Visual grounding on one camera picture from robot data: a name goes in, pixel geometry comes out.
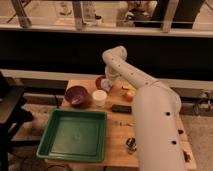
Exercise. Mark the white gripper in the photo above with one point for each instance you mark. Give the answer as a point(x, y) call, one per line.
point(111, 74)

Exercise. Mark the small blue towel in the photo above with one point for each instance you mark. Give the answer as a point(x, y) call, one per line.
point(105, 85)

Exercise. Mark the red bowl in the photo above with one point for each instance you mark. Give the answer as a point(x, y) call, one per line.
point(98, 82)

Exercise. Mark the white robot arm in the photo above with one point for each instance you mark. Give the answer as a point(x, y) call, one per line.
point(154, 108)

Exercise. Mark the purple bowl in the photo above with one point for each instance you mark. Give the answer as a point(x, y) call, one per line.
point(76, 95)

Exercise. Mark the beige food piece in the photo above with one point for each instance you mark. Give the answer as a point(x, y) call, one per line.
point(127, 87)

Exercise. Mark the white lidded container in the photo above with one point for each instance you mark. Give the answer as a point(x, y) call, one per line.
point(99, 97)

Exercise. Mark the orange fruit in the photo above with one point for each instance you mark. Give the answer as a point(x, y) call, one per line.
point(129, 95)

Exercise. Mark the black rectangular block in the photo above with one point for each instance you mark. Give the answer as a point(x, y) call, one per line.
point(121, 108)

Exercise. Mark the green plastic tray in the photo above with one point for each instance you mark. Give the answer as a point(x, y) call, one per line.
point(74, 135)

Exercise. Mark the black chair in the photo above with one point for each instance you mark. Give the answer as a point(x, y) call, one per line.
point(12, 116)

